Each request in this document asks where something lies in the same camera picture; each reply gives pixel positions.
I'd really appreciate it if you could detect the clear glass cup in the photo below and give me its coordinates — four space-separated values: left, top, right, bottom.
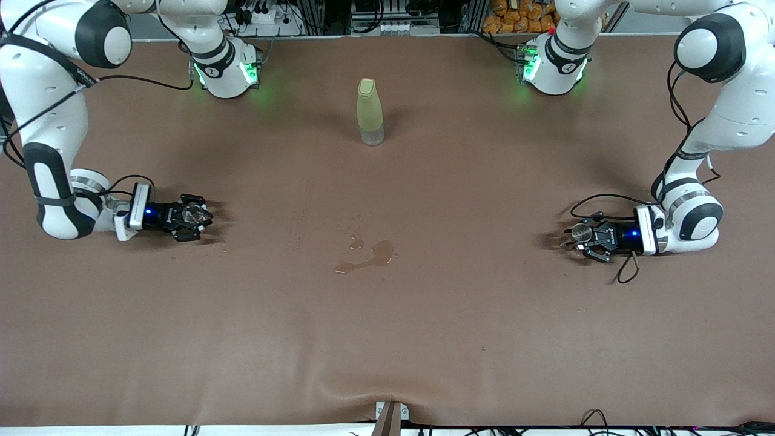
182 204 213 230

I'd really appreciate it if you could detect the steel double-ended jigger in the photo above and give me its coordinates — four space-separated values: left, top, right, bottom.
560 222 595 250

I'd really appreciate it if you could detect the brown liquid puddle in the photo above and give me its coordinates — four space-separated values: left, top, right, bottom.
334 236 395 275

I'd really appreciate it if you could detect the brown table mat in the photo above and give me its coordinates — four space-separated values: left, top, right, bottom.
0 33 775 428

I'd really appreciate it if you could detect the white power strip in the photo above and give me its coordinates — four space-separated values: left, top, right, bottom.
239 0 303 37

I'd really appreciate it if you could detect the translucent yellow-green bottle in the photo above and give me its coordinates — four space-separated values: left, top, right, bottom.
356 78 386 147

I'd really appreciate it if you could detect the pile of orange items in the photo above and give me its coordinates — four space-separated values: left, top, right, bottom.
483 0 606 35

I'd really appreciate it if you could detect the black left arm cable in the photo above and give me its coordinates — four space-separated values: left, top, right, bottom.
569 61 721 285

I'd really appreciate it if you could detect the metal mount bracket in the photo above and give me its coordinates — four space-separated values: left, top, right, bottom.
375 401 410 436

